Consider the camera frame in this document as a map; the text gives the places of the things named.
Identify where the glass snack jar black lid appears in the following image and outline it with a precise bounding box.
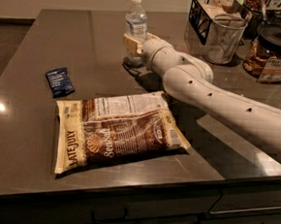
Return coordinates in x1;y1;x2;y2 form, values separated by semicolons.
243;27;281;83

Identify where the brown Late July chip bag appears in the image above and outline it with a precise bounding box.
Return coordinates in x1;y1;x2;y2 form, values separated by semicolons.
55;91;190;174

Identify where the dark cabinet drawer with handle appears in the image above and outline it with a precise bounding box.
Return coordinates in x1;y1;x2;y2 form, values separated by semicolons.
209;184;281;217

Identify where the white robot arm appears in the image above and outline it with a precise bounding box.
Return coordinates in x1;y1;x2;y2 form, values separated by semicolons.
123;34;281;161

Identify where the background snack jar with label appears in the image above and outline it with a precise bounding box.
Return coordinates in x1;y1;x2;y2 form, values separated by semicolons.
243;0;281;16

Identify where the black wire basket organizer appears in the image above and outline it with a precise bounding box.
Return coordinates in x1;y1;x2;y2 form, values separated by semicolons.
189;0;252;44

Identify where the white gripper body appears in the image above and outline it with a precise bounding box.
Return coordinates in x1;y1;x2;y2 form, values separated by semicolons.
140;38;173;77

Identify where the clear plastic water bottle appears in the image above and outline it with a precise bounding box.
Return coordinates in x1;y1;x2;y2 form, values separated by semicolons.
125;0;147;41

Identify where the dark blue snack bar wrapper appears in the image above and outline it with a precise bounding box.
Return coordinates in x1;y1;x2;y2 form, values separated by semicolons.
46;67;76;99

